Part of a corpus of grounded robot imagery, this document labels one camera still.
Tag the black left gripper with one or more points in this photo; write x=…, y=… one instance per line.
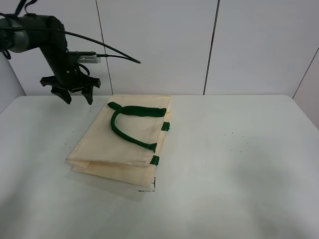
x=67, y=76

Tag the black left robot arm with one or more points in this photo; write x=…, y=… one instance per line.
x=20, y=34

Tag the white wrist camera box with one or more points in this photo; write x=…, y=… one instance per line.
x=86, y=59

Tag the white linen bag green handles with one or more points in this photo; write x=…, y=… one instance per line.
x=124, y=141

